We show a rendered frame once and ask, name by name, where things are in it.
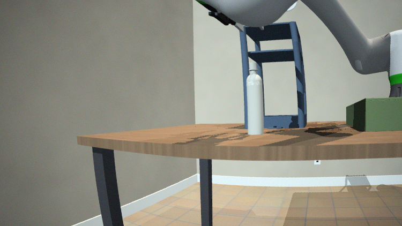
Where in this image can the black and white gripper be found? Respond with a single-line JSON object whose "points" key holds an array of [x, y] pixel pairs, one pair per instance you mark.
{"points": [[226, 21]]}

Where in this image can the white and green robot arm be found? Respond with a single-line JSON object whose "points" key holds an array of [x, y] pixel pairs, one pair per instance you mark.
{"points": [[366, 56]]}

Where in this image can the blue shelving unit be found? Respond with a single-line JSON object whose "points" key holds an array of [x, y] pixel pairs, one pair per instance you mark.
{"points": [[276, 31]]}

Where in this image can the white and grey bottle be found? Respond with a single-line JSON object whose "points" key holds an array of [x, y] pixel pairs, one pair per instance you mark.
{"points": [[255, 101]]}

